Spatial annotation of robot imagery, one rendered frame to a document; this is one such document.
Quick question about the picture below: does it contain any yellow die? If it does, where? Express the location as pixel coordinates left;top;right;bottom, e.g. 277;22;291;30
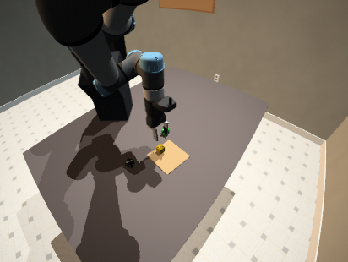
156;144;165;154

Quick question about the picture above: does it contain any peach flat mat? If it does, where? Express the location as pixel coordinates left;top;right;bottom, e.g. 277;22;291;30
147;140;190;175

